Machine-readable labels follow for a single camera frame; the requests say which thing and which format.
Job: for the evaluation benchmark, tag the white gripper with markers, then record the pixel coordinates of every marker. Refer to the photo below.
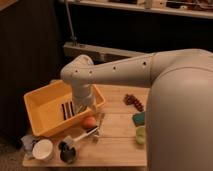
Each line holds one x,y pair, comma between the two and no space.
83,97

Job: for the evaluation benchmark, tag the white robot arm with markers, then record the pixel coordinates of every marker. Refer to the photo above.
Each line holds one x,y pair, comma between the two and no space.
179,113

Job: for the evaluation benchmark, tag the dark metal cup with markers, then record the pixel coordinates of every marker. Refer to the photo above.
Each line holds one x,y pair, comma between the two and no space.
68,155

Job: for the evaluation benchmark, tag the white paper cup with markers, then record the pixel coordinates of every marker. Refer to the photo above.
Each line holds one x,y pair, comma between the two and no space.
43,150

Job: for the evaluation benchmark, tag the light green cup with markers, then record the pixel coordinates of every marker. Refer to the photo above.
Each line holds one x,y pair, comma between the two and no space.
140,135

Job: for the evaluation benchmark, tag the black striped item in bin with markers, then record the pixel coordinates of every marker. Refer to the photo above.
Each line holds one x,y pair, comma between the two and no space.
67,109

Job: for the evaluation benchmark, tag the yellow plastic bin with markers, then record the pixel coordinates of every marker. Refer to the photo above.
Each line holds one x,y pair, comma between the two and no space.
44,108

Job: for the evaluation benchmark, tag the brown grape bunch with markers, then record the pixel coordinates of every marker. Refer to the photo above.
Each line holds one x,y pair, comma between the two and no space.
130,99

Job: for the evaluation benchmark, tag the green sponge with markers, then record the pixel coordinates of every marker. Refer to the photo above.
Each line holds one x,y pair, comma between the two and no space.
138,119

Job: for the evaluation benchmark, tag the grey vertical pole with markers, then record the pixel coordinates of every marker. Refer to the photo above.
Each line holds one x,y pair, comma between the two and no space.
73,37

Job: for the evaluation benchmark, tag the upper white shelf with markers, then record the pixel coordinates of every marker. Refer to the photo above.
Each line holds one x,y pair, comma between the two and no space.
151,6

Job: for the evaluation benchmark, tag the grey metal shelf rail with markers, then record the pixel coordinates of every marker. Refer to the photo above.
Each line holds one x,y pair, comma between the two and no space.
98,53

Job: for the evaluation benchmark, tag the dish brush white handle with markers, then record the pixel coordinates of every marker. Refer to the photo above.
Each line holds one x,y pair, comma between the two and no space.
69,141

